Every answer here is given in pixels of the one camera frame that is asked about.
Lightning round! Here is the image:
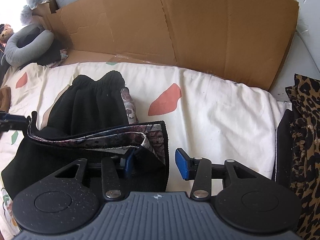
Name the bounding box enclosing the black patterned jacket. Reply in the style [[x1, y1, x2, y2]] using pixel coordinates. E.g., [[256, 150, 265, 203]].
[[1, 70, 169, 197]]

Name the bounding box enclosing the brown hooded garment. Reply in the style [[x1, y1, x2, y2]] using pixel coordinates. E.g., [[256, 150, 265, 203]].
[[0, 86, 11, 113]]

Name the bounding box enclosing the cream patterned bed sheet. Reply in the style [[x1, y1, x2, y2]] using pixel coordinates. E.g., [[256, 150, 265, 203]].
[[0, 61, 293, 240]]

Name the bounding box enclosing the grey neck pillow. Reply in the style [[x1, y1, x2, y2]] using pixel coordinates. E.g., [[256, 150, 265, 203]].
[[1, 24, 54, 67]]

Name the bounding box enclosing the leopard print cloth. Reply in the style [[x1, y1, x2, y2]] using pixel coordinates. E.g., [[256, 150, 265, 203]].
[[285, 74, 319, 239]]

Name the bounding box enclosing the brown cardboard sheet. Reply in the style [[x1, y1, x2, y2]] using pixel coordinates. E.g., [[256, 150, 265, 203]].
[[35, 0, 299, 89]]

